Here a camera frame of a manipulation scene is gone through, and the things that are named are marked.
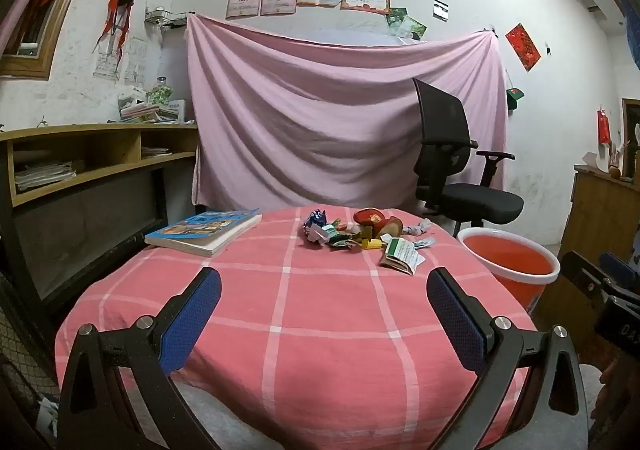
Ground wooden window frame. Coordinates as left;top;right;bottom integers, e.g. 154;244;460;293
0;0;111;80

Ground black mesh office chair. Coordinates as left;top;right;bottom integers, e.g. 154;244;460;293
412;78;525;236

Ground red black tassel decoration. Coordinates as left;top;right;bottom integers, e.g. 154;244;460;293
94;0;145;66

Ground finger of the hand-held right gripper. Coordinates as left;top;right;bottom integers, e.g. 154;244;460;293
599;251;640;292
559;250;615;303

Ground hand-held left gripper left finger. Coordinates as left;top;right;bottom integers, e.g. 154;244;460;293
56;266;223;450

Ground wire wall rack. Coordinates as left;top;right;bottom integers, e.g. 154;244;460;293
144;6;188;30

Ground pink hanging sheet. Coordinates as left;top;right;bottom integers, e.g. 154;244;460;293
185;12;508;223

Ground glass jar with green contents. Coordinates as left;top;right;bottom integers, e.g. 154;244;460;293
150;75;173;106

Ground red hanging ornament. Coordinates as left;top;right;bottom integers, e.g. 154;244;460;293
596;107;613;146

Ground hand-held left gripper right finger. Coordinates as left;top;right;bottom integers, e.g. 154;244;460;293
425;266;591;450

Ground stack of books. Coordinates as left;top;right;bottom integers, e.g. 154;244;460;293
119;86;193;125

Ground blue cover book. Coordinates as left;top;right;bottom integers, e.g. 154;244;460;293
144;208;263;258

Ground green wall photos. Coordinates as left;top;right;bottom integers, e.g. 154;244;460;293
385;6;428;41

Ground stack of papers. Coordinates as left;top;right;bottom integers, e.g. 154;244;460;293
14;161;77;193

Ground wooden wall frame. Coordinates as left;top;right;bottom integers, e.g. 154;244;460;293
621;98;640;166

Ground large green white packet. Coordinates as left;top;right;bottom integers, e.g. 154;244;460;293
379;237;426;276

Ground red paper wall decoration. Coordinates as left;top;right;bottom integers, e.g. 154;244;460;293
505;23;542;73

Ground white wall paper sheets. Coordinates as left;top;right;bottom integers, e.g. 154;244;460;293
93;36;149;86

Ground pink checkered tablecloth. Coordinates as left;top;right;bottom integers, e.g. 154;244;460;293
54;206;538;450

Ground dark mesh panel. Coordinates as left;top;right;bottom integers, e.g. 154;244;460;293
0;302;60;450

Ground person's right hand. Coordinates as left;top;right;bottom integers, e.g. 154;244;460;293
597;357;626;388

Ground red bin with white rim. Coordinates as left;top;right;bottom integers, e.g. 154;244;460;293
457;228;561;316

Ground wooden shelf unit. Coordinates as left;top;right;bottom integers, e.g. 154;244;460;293
0;122;201;311

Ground wooden cabinet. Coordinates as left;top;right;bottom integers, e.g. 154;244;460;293
560;165;640;271

